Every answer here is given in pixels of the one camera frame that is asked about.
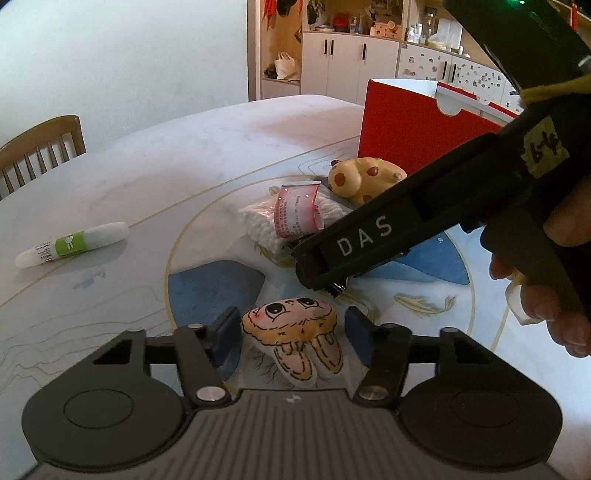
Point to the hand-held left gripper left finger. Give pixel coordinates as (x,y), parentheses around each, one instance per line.
(228,333)

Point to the white plastic bag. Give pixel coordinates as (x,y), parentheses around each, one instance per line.
(286,67)

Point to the brown wooden slatted chair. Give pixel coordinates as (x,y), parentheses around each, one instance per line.
(41,138)

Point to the red hanging garment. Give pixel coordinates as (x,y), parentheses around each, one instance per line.
(269,8)

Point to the white stickered base cabinet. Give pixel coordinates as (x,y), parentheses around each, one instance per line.
(461,76)

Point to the yellow spotted capybara toy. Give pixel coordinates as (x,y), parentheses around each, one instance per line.
(364,177)

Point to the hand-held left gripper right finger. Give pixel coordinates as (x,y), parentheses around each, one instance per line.
(358,333)

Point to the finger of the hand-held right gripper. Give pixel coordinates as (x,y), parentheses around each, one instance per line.
(336,287)

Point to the white green tube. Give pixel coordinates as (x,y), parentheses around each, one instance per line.
(69,243)

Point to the red cardboard box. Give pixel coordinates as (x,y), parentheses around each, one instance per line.
(397,134)

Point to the clear cotton swab pack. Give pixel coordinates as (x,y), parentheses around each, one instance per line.
(261,221)

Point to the cluster of small bottles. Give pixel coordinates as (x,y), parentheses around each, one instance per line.
(415,33)

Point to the white plastic containers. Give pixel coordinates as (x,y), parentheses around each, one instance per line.
(447,36)

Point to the person's right hand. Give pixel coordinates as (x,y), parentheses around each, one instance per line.
(563,327)

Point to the grey double-door base cabinet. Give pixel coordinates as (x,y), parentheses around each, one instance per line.
(346,64)

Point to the red and white sachet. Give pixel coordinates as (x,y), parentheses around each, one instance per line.
(298,210)

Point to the brown patterned box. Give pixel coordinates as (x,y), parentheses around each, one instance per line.
(384,29)

